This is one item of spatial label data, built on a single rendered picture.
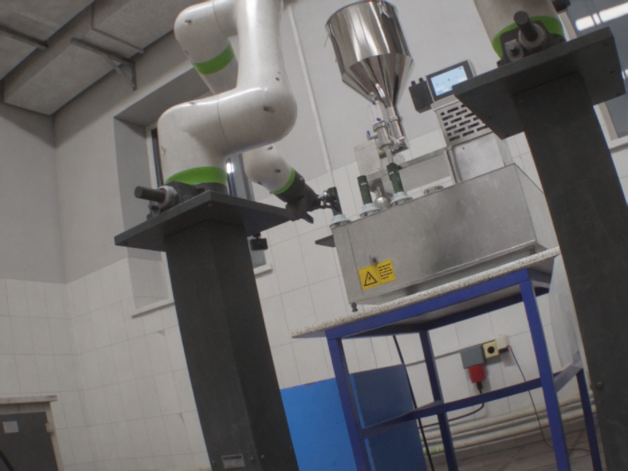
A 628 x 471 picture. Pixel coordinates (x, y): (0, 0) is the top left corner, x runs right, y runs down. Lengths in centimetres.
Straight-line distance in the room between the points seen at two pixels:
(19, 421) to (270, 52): 316
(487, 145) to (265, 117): 96
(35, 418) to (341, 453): 250
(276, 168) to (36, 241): 382
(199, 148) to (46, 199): 441
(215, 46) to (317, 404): 115
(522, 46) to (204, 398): 81
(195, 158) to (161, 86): 374
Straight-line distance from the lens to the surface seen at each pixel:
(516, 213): 174
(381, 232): 186
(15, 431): 405
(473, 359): 339
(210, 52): 163
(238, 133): 125
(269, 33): 144
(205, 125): 126
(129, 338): 483
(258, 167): 176
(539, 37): 92
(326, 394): 208
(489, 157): 201
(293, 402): 214
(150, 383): 470
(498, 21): 102
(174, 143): 127
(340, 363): 174
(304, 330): 178
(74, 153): 561
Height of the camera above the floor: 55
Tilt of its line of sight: 14 degrees up
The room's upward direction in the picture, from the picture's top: 13 degrees counter-clockwise
